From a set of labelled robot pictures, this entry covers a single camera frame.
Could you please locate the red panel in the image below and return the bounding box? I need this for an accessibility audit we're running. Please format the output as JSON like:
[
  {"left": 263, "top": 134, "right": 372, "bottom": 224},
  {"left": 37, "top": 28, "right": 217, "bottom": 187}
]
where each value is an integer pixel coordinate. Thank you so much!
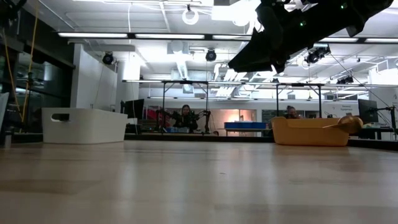
[{"left": 145, "top": 105, "right": 165, "bottom": 121}]

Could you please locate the black metal frame stand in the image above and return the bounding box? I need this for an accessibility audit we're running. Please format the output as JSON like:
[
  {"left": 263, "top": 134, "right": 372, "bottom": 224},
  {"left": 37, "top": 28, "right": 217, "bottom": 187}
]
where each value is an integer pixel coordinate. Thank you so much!
[
  {"left": 275, "top": 82, "right": 324, "bottom": 119},
  {"left": 160, "top": 80, "right": 210, "bottom": 123}
]

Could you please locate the person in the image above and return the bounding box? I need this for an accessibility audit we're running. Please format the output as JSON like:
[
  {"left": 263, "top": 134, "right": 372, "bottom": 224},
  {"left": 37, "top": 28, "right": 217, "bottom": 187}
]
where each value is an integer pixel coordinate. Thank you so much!
[
  {"left": 174, "top": 104, "right": 200, "bottom": 134},
  {"left": 284, "top": 105, "right": 302, "bottom": 120}
]

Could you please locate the blue storage crate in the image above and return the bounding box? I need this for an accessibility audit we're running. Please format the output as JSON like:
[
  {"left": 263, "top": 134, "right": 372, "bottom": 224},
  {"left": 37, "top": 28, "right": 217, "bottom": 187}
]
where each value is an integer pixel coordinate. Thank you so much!
[{"left": 223, "top": 121, "right": 267, "bottom": 130}]

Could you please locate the yellow plastic bin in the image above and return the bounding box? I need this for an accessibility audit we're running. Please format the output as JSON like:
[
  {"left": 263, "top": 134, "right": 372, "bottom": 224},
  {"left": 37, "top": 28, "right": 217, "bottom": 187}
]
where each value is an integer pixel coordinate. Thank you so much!
[{"left": 269, "top": 116, "right": 351, "bottom": 147}]

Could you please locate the white ventilation duct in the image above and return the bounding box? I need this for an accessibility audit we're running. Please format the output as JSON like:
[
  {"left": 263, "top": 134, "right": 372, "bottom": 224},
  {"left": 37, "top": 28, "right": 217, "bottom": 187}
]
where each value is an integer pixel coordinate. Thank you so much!
[{"left": 167, "top": 40, "right": 195, "bottom": 94}]

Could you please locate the black tripod stand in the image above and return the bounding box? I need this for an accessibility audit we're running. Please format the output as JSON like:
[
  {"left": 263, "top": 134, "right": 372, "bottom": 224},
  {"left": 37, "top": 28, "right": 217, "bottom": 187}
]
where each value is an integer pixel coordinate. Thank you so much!
[{"left": 27, "top": 70, "right": 34, "bottom": 134}]

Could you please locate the black monitor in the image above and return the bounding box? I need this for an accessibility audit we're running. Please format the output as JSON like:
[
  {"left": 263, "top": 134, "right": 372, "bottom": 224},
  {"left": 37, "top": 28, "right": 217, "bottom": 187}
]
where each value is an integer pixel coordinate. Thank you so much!
[
  {"left": 358, "top": 98, "right": 379, "bottom": 123},
  {"left": 120, "top": 98, "right": 146, "bottom": 119}
]

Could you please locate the black table frame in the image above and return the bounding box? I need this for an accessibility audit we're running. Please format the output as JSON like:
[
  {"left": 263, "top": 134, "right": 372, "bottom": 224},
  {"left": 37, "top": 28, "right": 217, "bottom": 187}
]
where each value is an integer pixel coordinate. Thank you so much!
[{"left": 9, "top": 132, "right": 398, "bottom": 147}]

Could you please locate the yellow cable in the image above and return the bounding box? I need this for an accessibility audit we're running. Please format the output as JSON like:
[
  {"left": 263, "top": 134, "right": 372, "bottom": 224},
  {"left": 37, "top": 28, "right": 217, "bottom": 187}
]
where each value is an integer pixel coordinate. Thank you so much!
[{"left": 1, "top": 0, "right": 40, "bottom": 124}]

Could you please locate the white ring light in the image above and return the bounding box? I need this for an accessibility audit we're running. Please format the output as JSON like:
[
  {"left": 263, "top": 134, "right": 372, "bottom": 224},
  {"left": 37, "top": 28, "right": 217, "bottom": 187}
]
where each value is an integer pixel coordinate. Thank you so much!
[{"left": 182, "top": 8, "right": 200, "bottom": 26}]

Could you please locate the black boom stand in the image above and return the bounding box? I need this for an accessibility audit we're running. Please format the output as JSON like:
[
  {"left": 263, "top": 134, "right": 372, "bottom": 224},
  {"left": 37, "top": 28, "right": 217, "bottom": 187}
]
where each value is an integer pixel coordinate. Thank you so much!
[{"left": 368, "top": 105, "right": 398, "bottom": 141}]

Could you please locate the black ceiling camera cluster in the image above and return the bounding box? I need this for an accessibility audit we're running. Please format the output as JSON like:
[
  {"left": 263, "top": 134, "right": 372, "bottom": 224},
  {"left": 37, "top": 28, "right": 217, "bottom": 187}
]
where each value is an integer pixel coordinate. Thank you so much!
[
  {"left": 336, "top": 75, "right": 354, "bottom": 85},
  {"left": 304, "top": 45, "right": 332, "bottom": 65}
]

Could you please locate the gold spoon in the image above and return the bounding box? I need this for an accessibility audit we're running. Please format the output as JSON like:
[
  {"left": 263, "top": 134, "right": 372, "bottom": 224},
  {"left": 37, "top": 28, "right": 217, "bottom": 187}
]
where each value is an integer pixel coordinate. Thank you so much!
[{"left": 322, "top": 115, "right": 363, "bottom": 134}]

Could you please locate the ceiling light strip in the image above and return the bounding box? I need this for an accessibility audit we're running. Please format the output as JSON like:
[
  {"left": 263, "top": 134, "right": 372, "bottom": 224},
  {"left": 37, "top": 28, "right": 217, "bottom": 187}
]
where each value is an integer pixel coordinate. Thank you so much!
[
  {"left": 318, "top": 37, "right": 359, "bottom": 43},
  {"left": 135, "top": 33, "right": 205, "bottom": 40},
  {"left": 57, "top": 32, "right": 128, "bottom": 39},
  {"left": 213, "top": 34, "right": 252, "bottom": 40},
  {"left": 365, "top": 37, "right": 398, "bottom": 44}
]

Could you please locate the white plastic bin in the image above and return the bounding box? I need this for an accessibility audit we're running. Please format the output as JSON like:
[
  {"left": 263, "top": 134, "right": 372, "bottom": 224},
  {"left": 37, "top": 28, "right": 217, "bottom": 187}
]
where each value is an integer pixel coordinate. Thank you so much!
[{"left": 41, "top": 107, "right": 129, "bottom": 144}]

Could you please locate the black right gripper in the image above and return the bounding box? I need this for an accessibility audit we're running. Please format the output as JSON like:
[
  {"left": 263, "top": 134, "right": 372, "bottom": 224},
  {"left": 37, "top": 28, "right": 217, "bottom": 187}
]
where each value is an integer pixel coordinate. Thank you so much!
[{"left": 228, "top": 0, "right": 321, "bottom": 75}]

